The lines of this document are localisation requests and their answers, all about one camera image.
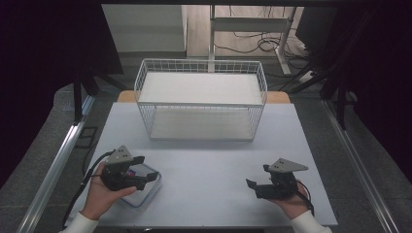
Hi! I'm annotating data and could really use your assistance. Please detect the white wire basket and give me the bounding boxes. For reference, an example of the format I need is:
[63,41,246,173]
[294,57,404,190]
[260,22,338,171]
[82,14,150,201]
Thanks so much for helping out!
[133,57,269,143]

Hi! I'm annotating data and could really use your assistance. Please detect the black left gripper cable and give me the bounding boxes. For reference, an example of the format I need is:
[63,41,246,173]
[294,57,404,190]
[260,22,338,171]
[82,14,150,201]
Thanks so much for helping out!
[61,149,117,228]

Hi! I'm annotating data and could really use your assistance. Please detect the person's left hand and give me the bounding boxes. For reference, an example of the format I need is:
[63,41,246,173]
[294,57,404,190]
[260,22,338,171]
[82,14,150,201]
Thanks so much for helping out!
[80,161,138,221]

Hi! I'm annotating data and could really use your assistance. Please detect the white rectangular object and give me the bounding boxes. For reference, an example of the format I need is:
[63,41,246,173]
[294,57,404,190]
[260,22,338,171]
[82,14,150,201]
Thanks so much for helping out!
[120,162,162,209]

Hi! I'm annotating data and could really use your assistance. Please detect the person's right hand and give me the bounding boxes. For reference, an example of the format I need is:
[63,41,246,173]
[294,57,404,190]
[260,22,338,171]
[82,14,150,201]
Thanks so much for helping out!
[264,180,314,221]

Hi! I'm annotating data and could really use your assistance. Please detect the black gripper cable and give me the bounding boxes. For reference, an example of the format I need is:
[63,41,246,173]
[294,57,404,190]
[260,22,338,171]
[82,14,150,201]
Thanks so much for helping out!
[292,179,316,217]
[61,149,117,228]

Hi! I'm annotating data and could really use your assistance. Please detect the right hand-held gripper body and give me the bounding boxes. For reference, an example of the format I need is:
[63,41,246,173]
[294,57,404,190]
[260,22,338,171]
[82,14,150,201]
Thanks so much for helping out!
[255,157,310,200]

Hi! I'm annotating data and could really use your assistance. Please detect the white power strip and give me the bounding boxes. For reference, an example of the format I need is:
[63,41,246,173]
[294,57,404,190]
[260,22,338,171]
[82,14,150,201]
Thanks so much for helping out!
[298,70,318,84]

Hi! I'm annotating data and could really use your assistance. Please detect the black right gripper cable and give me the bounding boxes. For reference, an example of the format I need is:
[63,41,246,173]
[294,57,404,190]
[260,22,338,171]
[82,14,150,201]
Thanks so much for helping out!
[292,179,316,217]

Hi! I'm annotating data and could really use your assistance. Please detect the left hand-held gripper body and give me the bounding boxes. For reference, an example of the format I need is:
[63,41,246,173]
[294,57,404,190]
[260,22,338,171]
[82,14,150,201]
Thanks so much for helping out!
[100,145,146,191]

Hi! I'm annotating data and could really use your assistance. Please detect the black floor cables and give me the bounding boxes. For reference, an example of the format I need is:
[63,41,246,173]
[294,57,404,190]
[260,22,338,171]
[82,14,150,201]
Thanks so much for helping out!
[213,5,314,71]

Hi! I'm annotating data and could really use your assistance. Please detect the white cabinet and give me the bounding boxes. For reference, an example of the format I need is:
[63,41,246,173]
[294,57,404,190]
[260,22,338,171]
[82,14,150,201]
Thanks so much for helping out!
[101,3,189,53]

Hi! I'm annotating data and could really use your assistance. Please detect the white metal desk frame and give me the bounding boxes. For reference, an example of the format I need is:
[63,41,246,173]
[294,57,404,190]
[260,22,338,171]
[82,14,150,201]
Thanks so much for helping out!
[208,4,298,76]

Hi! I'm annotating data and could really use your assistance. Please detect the black stand leg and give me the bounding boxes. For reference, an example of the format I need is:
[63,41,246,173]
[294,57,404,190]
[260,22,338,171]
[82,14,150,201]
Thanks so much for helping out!
[334,79,356,131]
[72,72,100,126]

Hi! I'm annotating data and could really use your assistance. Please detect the aluminium rail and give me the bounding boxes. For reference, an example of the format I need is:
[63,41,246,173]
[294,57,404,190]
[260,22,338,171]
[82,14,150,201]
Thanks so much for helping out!
[321,97,401,233]
[15,94,97,233]

